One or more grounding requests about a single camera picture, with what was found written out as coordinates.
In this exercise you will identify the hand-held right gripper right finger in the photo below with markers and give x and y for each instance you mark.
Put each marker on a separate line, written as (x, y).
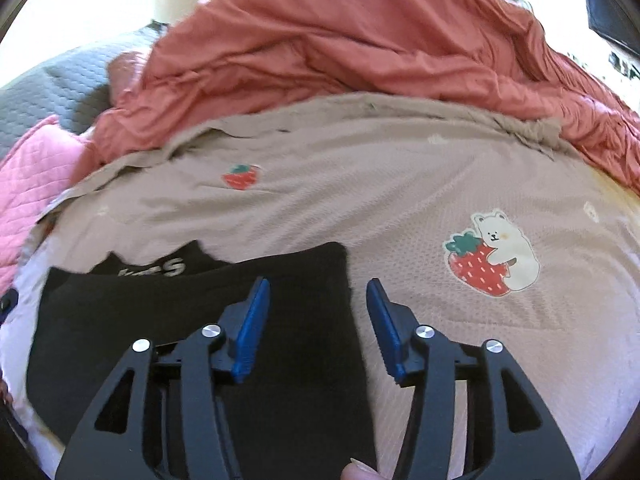
(385, 330)

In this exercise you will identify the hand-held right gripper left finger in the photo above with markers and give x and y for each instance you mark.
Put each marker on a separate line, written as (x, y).
(252, 330)

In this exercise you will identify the black sweater with orange cuffs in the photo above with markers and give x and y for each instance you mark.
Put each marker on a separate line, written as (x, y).
(300, 310)

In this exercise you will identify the person's right hand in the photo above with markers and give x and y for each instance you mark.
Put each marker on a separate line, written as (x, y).
(360, 471)

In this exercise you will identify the beige strawberry print bedsheet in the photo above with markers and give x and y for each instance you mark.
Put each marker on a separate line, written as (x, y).
(375, 185)

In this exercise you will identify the pink quilted blanket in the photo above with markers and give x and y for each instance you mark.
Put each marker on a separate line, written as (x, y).
(30, 185)

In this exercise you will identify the pale pink pillow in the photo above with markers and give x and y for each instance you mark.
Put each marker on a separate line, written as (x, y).
(125, 72)

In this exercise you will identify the coral red duvet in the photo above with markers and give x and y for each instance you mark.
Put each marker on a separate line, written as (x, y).
(350, 35)

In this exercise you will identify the grey quilted headboard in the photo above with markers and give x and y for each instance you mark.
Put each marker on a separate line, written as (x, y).
(50, 90)

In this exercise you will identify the dark monitor screen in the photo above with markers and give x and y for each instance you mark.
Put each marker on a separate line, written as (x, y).
(605, 10)

